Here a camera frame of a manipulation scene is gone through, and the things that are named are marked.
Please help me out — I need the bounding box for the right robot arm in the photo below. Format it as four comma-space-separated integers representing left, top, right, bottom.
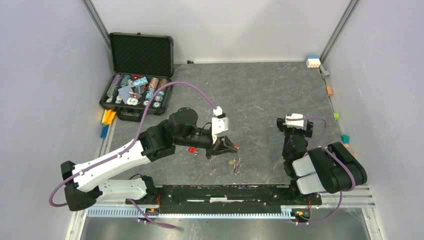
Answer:
276, 113, 368, 204

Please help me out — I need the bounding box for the teal cube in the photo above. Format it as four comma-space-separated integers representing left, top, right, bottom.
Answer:
340, 134, 350, 144

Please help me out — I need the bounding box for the orange wooden cube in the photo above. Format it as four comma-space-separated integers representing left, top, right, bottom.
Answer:
326, 86, 334, 97

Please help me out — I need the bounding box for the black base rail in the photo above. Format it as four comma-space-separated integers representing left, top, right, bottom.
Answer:
135, 184, 322, 215

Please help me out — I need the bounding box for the small red tag key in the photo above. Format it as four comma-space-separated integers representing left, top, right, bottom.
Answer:
188, 147, 200, 155

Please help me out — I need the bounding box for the black poker chip case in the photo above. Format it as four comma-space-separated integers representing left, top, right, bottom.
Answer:
99, 32, 175, 122

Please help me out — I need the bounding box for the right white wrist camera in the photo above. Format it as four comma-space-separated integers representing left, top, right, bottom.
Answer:
285, 113, 306, 130

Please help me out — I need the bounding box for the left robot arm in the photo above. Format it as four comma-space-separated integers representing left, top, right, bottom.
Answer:
60, 107, 239, 212

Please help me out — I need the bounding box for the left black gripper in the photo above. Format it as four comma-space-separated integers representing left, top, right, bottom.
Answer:
175, 127, 238, 160

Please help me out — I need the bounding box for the grey block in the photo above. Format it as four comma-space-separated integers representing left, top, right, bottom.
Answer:
319, 64, 331, 80

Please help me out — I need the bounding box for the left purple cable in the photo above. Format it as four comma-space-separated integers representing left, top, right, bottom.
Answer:
48, 80, 221, 230

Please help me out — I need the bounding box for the yellow orange toy block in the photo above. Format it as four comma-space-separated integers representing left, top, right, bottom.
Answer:
101, 109, 117, 125

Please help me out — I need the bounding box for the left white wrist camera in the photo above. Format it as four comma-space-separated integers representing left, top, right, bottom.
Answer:
211, 106, 230, 143

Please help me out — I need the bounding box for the white blue toy block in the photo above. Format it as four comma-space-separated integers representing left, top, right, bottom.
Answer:
305, 55, 321, 68

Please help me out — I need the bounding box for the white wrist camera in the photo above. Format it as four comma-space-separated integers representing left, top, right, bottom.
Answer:
211, 106, 230, 143
285, 113, 306, 130

